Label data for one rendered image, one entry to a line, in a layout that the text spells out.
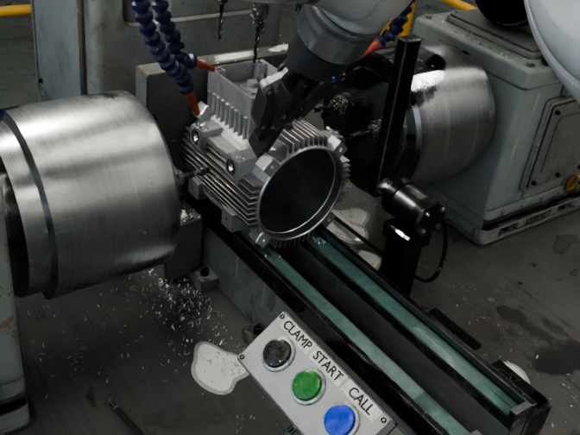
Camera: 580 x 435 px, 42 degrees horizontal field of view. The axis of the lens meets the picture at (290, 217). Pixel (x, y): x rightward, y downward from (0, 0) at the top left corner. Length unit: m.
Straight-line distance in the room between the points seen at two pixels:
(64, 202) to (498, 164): 0.80
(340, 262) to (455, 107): 0.32
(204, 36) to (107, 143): 0.42
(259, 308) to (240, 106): 0.31
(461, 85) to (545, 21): 1.05
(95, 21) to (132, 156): 0.33
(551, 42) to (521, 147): 1.18
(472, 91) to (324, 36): 0.50
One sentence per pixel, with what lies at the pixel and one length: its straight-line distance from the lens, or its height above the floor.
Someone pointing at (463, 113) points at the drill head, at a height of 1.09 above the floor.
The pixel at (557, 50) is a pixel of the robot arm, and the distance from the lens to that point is 0.23.
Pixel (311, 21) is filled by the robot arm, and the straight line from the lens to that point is 0.85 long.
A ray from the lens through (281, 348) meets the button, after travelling 0.75.
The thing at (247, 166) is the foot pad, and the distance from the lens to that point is 1.06.
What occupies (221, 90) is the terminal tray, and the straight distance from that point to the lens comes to 1.14.
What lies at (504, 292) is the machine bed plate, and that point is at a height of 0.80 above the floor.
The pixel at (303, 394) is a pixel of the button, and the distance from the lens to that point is 0.72.
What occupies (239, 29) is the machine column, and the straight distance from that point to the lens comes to 1.33.
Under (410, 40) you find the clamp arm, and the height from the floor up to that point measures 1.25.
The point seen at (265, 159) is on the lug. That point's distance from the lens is 1.04.
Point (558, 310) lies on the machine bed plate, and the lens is 1.39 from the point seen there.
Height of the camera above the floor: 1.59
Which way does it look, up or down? 33 degrees down
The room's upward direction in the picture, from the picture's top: 8 degrees clockwise
